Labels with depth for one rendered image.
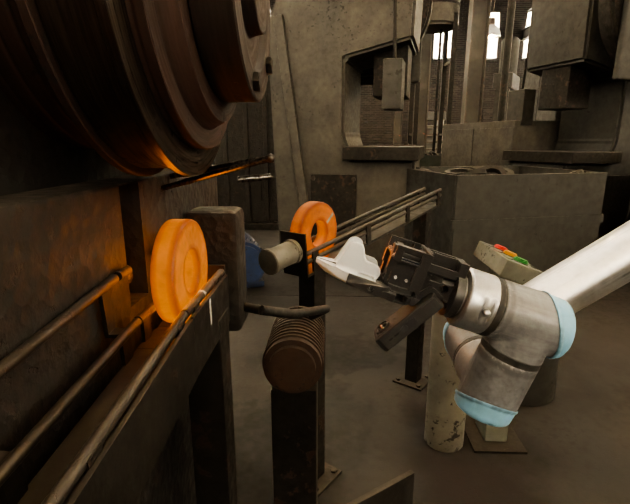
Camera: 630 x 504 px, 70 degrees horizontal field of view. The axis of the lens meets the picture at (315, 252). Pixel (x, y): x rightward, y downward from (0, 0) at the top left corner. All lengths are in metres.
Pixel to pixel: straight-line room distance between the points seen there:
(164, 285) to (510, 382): 0.51
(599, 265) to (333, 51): 2.71
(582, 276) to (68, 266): 0.76
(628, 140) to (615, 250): 3.54
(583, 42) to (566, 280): 3.30
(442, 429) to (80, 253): 1.19
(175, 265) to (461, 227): 2.21
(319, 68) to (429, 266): 2.79
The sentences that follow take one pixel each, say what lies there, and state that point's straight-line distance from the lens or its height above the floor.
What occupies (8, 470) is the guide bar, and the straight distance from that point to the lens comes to 0.45.
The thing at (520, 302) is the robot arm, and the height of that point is 0.71.
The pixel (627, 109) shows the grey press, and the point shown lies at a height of 1.16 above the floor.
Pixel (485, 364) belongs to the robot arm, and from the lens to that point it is 0.73.
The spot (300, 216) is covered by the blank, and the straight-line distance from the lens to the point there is 1.05.
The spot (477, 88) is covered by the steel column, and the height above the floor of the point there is 1.89.
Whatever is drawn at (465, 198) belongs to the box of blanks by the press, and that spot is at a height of 0.61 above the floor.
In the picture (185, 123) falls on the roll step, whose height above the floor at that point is 0.94.
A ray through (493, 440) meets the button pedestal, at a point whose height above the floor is 0.01.
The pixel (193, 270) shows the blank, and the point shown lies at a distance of 0.73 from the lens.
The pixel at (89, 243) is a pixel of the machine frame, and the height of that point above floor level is 0.81.
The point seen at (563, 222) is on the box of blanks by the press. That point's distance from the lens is 3.09.
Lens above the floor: 0.93
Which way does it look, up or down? 14 degrees down
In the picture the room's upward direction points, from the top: straight up
